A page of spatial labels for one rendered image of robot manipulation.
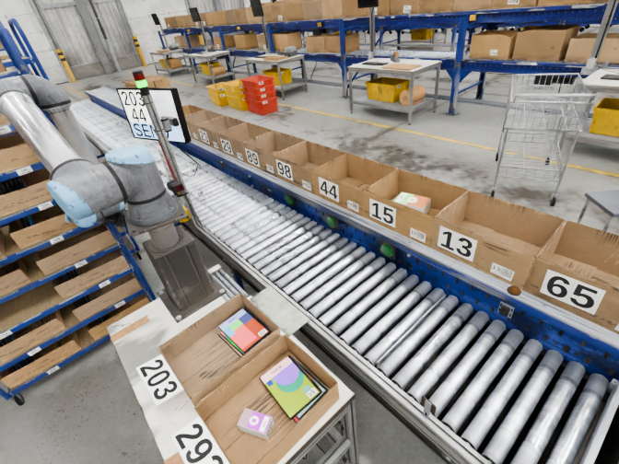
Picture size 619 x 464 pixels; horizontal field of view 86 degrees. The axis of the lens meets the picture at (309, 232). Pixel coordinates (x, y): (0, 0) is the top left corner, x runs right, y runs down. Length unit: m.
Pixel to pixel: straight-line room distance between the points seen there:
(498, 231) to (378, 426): 1.16
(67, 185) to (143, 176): 0.23
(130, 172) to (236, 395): 0.87
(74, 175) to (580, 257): 1.88
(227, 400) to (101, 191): 0.84
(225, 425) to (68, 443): 1.43
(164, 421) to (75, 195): 0.81
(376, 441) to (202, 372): 1.01
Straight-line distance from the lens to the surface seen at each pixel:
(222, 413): 1.32
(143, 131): 2.39
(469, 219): 1.79
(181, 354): 1.52
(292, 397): 1.24
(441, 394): 1.31
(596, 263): 1.69
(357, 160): 2.08
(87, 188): 1.32
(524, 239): 1.73
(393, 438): 2.03
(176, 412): 1.40
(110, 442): 2.44
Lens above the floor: 1.88
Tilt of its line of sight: 36 degrees down
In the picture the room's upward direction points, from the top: 8 degrees counter-clockwise
